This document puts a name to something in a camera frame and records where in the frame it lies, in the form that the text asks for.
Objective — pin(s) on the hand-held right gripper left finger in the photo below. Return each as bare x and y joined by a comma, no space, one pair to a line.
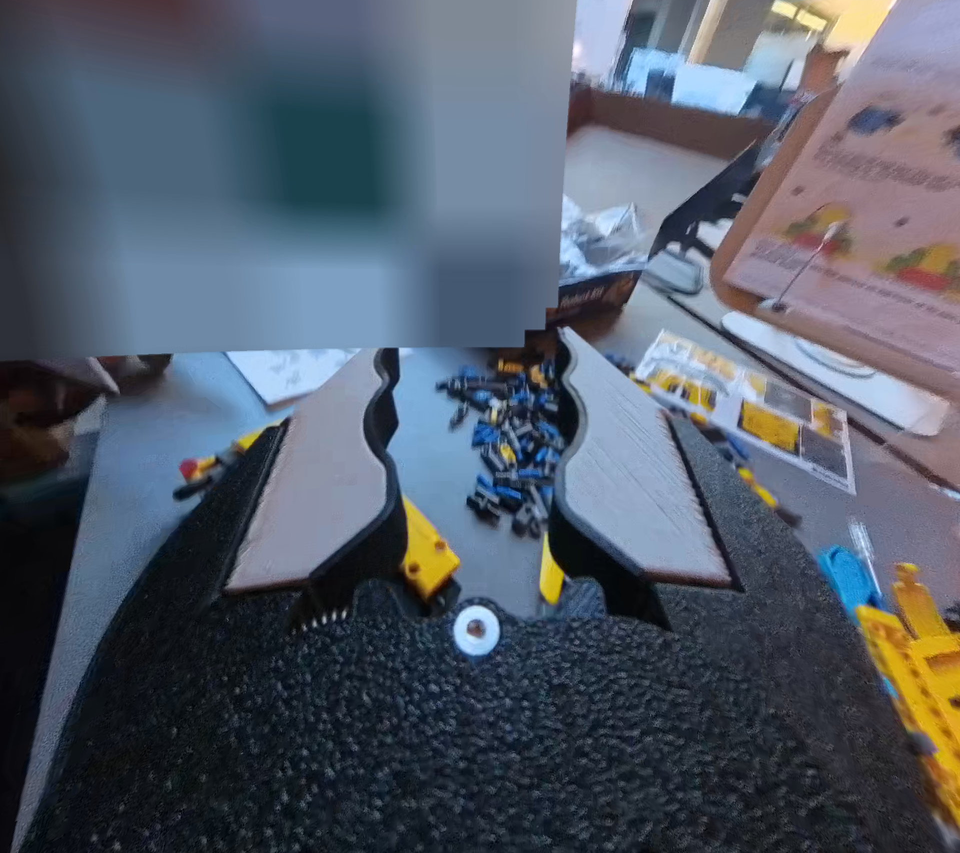
315,493

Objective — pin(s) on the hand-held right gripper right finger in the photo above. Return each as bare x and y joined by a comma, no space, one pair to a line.
637,493

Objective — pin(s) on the yellow black brick model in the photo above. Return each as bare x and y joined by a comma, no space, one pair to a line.
427,557

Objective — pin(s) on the pile of small brick parts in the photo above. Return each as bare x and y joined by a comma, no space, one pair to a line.
510,448

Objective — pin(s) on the grey desk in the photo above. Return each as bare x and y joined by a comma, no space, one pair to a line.
135,448

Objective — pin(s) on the yellow curved panel piece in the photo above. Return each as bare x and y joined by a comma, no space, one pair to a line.
551,568

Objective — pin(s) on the white instruction booklet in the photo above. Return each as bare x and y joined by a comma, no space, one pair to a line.
285,373

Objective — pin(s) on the yellow black sticker sheet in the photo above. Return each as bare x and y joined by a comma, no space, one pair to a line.
772,425

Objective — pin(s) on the blue brick separator tool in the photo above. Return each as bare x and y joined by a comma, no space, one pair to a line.
847,572

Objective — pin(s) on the white stand base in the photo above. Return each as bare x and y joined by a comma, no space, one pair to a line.
862,380

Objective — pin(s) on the instruction sheet on stand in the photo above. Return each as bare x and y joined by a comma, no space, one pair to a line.
739,253

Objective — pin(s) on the black tablet stand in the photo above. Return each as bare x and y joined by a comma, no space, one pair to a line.
705,200

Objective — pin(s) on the person's black trousers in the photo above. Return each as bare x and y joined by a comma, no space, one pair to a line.
26,605

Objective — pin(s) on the pile of yellow brick beams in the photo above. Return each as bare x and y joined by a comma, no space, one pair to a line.
922,658

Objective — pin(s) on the brown cardboard tray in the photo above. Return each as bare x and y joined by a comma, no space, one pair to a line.
675,122

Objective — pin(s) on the printed instruction sheet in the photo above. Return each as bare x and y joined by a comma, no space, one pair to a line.
862,193

